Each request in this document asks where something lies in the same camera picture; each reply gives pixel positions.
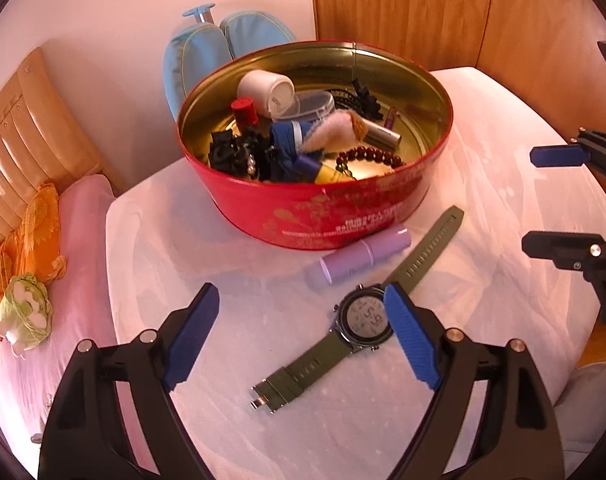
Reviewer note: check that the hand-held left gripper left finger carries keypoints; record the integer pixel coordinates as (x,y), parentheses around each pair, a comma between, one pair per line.
(193,335)

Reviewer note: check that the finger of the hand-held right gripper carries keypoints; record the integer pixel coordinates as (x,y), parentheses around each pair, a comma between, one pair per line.
(558,247)
(555,156)

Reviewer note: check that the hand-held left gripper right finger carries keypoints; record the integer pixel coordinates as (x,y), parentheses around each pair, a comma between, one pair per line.
(413,340)

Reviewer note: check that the green digital wrist watch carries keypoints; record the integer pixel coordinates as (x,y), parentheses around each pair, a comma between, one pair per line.
(323,355)

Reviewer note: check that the red round metal tin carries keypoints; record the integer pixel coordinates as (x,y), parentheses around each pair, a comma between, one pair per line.
(333,210)

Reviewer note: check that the small purple tube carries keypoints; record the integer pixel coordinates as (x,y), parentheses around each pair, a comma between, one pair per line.
(390,119)

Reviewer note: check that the silver lipstick tube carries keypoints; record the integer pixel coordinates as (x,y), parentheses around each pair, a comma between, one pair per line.
(383,135)

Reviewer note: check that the yellow tube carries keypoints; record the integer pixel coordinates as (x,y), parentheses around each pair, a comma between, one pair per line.
(333,175)

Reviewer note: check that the white round cream jar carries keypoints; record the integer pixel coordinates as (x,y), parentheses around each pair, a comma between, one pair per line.
(258,87)

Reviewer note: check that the lilac lipstick tube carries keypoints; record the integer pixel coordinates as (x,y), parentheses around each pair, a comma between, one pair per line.
(353,260)

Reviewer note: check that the pink pillow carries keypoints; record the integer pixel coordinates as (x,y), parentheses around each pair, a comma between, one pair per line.
(83,240)

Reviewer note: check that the grey cloth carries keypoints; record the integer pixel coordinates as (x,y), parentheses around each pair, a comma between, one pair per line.
(583,410)

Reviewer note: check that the green plush toy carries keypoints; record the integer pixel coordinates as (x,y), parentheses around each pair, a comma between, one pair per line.
(25,310)

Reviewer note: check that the orange cloth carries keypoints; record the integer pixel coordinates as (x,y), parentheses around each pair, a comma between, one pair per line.
(38,230)

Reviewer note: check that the black claw hair clip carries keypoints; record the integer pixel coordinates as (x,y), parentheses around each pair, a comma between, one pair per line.
(368,105)

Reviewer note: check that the wooden wardrobe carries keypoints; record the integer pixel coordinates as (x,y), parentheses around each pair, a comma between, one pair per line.
(408,0)

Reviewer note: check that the red lipstick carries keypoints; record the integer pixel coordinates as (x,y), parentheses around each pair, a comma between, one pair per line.
(243,110)

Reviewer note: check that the clear plastic jar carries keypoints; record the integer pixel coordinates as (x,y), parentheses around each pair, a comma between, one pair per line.
(308,105)

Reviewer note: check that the beige padded headboard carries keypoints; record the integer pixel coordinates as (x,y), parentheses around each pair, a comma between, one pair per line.
(18,125)

